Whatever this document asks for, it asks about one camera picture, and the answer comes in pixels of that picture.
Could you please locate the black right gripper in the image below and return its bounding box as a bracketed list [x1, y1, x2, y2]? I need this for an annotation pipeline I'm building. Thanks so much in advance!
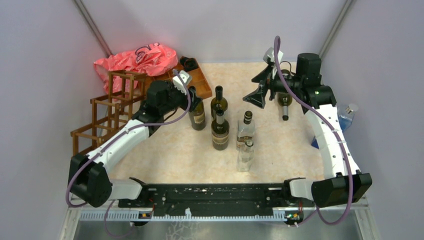
[242, 64, 302, 109]

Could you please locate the clear liquor bottle brown label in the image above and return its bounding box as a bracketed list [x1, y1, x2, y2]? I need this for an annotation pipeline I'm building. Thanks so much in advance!
[236, 110, 256, 149]

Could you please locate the green wine bottle silver foil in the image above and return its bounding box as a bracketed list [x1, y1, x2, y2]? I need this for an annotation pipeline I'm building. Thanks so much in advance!
[211, 108, 230, 151]

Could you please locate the blue liquid square bottle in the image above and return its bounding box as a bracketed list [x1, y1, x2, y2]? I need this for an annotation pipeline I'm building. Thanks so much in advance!
[305, 103, 359, 149]

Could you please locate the white cable duct strip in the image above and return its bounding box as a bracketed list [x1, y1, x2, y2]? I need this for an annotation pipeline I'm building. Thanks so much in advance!
[79, 210, 288, 222]

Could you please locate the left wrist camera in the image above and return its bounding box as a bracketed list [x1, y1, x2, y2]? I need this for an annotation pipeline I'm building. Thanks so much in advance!
[172, 69, 192, 94]

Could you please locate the brown wooden wine rack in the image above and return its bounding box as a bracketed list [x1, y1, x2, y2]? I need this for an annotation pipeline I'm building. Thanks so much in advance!
[70, 70, 152, 155]

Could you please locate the dark wine bottle lying down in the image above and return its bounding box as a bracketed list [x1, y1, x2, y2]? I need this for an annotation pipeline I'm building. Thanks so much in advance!
[277, 92, 293, 121]

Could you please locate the clear glass bottle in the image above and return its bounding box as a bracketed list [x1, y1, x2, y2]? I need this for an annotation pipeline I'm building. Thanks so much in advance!
[236, 139, 255, 172]

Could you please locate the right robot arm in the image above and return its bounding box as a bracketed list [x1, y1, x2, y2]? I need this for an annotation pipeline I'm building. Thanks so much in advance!
[243, 49, 373, 208]

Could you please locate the green wine bottle black neck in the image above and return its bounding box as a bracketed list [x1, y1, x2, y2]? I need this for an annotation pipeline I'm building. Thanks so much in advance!
[210, 85, 228, 121]

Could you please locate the green wine bottle silver neck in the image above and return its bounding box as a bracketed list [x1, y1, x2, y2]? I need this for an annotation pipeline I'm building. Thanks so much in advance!
[188, 98, 206, 131]

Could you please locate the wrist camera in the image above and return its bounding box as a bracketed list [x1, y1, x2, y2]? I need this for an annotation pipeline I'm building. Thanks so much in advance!
[262, 47, 284, 65]
[172, 69, 192, 94]

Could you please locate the rolled dark sock far corner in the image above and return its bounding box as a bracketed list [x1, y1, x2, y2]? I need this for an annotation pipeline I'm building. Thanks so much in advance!
[179, 56, 199, 72]

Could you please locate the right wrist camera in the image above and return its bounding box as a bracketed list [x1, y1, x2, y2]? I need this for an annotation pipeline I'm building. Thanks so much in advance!
[262, 47, 284, 65]

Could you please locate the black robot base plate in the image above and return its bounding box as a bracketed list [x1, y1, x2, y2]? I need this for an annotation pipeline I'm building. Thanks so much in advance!
[118, 183, 314, 217]

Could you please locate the pink plastic bag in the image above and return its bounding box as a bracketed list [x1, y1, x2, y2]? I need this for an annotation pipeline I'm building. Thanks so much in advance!
[93, 42, 179, 93]

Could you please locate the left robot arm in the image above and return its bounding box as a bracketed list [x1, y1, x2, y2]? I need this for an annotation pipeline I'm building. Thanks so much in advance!
[65, 80, 202, 208]

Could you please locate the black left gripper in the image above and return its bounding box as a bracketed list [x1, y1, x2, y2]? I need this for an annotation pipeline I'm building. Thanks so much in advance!
[160, 83, 203, 115]

